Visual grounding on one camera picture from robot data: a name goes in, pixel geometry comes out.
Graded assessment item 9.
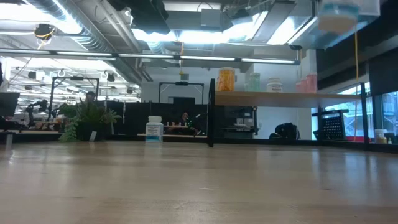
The black partition panel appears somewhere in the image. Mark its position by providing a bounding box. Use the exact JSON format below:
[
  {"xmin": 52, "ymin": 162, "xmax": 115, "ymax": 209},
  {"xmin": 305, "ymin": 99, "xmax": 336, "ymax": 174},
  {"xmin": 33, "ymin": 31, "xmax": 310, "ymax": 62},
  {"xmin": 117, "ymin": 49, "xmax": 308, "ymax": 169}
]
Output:
[{"xmin": 108, "ymin": 101, "xmax": 209, "ymax": 136}]

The white container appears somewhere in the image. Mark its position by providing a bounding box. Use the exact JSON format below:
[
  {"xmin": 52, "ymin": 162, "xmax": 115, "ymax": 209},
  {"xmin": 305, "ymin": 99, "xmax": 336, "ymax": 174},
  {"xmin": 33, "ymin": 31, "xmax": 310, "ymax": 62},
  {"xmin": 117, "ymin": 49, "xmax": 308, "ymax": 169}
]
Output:
[{"xmin": 374, "ymin": 129, "xmax": 388, "ymax": 144}]

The orange pill bottle white cap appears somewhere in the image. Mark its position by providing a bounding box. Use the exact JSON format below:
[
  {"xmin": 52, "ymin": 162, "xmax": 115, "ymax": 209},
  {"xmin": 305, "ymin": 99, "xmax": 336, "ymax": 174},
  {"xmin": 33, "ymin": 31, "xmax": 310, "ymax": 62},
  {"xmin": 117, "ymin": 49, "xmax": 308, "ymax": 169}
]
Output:
[{"xmin": 217, "ymin": 67, "xmax": 236, "ymax": 92}]

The black dome fixture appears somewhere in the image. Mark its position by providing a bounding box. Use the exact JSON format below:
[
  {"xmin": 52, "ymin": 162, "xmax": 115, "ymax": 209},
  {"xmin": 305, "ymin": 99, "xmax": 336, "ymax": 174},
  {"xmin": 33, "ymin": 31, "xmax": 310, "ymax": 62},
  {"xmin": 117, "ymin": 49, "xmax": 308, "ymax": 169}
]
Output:
[{"xmin": 34, "ymin": 23, "xmax": 57, "ymax": 41}]

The yellow hanging cable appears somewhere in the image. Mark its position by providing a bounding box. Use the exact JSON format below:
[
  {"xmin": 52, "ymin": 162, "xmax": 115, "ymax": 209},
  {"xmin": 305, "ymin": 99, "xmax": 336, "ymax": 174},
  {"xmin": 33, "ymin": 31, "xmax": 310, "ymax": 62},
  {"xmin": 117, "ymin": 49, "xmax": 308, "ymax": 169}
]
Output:
[{"xmin": 353, "ymin": 30, "xmax": 360, "ymax": 80}]

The person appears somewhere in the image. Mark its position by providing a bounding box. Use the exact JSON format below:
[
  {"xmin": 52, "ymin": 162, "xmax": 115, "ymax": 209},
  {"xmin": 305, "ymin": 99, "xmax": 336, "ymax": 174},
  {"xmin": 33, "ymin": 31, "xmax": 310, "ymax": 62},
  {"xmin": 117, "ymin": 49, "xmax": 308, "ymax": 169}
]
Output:
[
  {"xmin": 84, "ymin": 91, "xmax": 98, "ymax": 106},
  {"xmin": 167, "ymin": 111, "xmax": 203, "ymax": 136}
]

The black equipment stand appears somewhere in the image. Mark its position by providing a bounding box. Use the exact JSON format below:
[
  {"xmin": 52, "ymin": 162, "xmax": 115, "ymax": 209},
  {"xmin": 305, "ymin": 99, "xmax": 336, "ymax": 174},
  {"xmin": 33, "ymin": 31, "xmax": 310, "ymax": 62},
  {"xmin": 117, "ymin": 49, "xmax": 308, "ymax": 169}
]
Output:
[{"xmin": 221, "ymin": 105, "xmax": 259, "ymax": 139}]

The dark monitor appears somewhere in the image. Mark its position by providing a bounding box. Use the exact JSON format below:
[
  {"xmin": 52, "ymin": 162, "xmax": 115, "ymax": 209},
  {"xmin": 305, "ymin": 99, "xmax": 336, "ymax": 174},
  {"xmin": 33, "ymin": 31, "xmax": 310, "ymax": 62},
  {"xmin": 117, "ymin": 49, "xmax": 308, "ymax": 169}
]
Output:
[{"xmin": 0, "ymin": 91, "xmax": 21, "ymax": 118}]

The white bottle blue label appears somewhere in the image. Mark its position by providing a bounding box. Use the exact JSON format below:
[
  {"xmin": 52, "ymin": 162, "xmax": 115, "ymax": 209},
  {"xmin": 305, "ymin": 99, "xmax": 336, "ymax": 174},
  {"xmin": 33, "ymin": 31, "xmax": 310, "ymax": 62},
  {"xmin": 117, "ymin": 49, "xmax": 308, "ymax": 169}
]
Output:
[
  {"xmin": 266, "ymin": 77, "xmax": 284, "ymax": 93},
  {"xmin": 145, "ymin": 115, "xmax": 164, "ymax": 143}
]

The succulent plant in black pot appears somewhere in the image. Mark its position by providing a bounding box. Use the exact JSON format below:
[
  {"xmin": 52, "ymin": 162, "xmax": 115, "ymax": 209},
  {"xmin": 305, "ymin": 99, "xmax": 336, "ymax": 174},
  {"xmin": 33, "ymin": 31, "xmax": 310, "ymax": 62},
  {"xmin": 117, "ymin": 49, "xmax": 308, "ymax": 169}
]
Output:
[{"xmin": 58, "ymin": 98, "xmax": 122, "ymax": 142}]

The long light bar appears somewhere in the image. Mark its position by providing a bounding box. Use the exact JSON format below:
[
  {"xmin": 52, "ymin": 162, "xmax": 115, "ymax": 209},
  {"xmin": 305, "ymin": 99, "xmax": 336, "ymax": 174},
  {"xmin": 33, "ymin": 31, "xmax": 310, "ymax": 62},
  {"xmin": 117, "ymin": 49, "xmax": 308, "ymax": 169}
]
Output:
[{"xmin": 0, "ymin": 48, "xmax": 301, "ymax": 65}]

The large silver air duct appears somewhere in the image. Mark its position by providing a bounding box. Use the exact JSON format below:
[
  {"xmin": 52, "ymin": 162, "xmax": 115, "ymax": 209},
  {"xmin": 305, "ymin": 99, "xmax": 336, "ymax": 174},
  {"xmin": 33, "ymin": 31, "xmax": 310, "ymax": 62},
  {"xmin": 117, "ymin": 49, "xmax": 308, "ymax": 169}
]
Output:
[{"xmin": 250, "ymin": 0, "xmax": 373, "ymax": 50}]

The black aluminium rig frame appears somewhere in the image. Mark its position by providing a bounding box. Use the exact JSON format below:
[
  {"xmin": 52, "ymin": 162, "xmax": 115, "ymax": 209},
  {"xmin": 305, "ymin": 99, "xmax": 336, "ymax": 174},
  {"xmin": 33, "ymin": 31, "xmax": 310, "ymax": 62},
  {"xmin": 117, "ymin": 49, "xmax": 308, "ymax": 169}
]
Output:
[{"xmin": 0, "ymin": 132, "xmax": 398, "ymax": 154}]

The wooden shelf with black frame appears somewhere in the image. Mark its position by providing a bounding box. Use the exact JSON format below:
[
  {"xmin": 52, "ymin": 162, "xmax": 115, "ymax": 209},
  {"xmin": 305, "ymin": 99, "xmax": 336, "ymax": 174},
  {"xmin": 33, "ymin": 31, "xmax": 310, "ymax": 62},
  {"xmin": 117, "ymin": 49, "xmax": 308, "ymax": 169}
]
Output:
[{"xmin": 207, "ymin": 78, "xmax": 369, "ymax": 147}]

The black rounded bag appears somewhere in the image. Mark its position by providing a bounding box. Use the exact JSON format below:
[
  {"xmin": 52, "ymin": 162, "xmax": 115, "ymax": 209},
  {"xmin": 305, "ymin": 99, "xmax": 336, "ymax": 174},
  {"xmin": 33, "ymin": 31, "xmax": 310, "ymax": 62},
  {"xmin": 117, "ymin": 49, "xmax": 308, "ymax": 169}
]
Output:
[{"xmin": 269, "ymin": 122, "xmax": 302, "ymax": 140}]

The small green pill bottle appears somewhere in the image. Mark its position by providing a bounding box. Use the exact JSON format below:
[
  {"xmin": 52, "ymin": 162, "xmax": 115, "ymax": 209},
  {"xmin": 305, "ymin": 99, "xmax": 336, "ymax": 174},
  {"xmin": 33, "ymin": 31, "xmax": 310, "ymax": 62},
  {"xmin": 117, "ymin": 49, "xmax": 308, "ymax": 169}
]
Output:
[{"xmin": 248, "ymin": 72, "xmax": 261, "ymax": 92}]

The black perforated railing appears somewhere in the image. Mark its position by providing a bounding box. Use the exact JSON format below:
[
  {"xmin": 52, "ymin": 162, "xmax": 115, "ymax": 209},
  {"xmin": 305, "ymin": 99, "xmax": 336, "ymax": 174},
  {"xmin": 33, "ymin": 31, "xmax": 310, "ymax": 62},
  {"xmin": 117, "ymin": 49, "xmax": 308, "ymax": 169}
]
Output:
[{"xmin": 312, "ymin": 108, "xmax": 351, "ymax": 141}]

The silver ventilation duct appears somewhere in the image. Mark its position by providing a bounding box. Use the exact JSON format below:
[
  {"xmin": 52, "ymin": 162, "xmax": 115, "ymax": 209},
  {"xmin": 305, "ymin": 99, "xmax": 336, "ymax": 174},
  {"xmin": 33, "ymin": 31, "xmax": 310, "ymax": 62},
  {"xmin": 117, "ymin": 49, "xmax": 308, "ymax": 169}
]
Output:
[{"xmin": 24, "ymin": 0, "xmax": 113, "ymax": 54}]

